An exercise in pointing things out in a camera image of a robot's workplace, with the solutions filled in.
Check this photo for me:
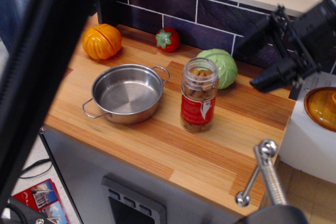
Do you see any black floor cable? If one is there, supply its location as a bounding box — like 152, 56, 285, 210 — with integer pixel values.
18, 158, 53, 179

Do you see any left metal clamp screw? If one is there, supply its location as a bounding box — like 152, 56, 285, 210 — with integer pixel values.
38, 126, 46, 134

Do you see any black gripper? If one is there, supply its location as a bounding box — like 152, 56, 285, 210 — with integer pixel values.
234, 0, 335, 93

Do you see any right metal clamp screw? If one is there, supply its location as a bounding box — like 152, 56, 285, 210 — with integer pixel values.
235, 139, 289, 207

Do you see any red toy tomato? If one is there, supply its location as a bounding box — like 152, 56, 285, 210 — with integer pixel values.
155, 27, 180, 52

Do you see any stainless steel pot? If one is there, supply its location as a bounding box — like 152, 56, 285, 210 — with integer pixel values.
82, 64, 171, 124

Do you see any toy oven control panel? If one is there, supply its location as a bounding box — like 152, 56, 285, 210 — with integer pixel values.
101, 176, 167, 223

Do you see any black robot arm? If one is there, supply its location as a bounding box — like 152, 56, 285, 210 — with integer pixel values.
1, 0, 335, 208

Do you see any green toy cabbage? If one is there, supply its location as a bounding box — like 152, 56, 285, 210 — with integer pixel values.
196, 49, 238, 90

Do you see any metal clamp screw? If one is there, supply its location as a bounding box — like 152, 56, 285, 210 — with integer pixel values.
38, 126, 46, 134
235, 139, 289, 207

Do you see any person leg in jeans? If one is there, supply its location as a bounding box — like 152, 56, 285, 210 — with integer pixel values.
1, 0, 29, 52

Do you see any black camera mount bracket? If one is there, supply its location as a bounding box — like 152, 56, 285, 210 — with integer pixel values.
1, 196, 53, 224

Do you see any red postcard booklet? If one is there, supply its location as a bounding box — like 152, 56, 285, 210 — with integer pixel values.
13, 179, 70, 224

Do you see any orange glass lid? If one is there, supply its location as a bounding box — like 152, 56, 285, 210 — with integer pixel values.
304, 87, 335, 132

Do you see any orange toy pumpkin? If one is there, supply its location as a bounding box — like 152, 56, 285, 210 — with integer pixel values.
82, 24, 122, 60

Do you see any clear almond jar red label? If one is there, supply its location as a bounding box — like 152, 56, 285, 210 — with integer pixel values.
180, 58, 219, 133

